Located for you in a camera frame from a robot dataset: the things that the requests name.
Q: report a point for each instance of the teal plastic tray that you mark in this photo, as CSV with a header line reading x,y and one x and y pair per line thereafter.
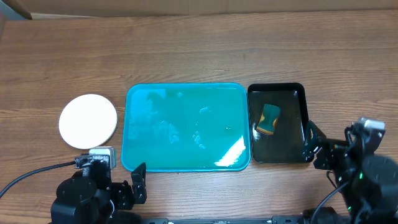
x,y
186,127

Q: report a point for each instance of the white plate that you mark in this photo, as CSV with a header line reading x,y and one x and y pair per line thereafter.
x,y
87,121

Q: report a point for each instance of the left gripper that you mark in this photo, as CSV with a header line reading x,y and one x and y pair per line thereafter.
x,y
126,198

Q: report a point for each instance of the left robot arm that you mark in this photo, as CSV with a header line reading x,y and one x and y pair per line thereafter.
x,y
90,196

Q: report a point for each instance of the green yellow sponge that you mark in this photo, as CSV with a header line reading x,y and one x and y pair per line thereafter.
x,y
268,119

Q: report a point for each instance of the dark chair corner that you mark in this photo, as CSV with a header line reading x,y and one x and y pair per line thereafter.
x,y
14,10

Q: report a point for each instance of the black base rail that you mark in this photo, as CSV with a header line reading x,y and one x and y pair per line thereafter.
x,y
276,219

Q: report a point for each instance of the black plastic tray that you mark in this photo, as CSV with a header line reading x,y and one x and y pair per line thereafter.
x,y
285,146

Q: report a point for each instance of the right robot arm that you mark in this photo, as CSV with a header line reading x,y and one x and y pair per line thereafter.
x,y
365,183

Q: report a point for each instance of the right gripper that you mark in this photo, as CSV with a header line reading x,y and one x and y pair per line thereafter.
x,y
333,147

